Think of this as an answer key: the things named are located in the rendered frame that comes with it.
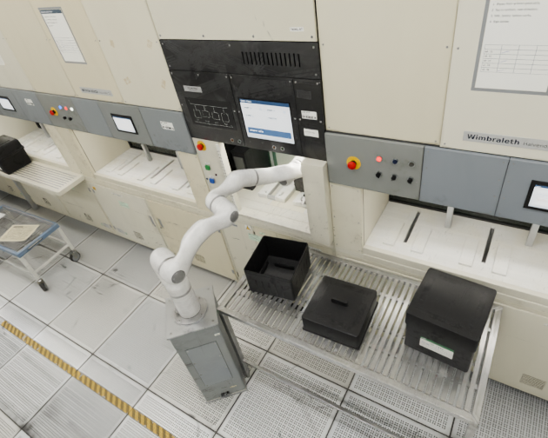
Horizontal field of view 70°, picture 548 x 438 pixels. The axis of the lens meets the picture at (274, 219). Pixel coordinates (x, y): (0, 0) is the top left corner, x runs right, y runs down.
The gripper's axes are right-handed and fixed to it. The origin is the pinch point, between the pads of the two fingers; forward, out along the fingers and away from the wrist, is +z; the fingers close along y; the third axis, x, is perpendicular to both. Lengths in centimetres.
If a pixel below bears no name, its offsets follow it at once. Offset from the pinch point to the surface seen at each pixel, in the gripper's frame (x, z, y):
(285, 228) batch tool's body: -36.3, -32.7, -2.8
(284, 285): -34, -72, 23
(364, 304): -35, -62, 63
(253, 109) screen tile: 42, -34, -9
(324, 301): -35, -69, 45
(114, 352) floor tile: -122, -131, -107
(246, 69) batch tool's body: 62, -33, -8
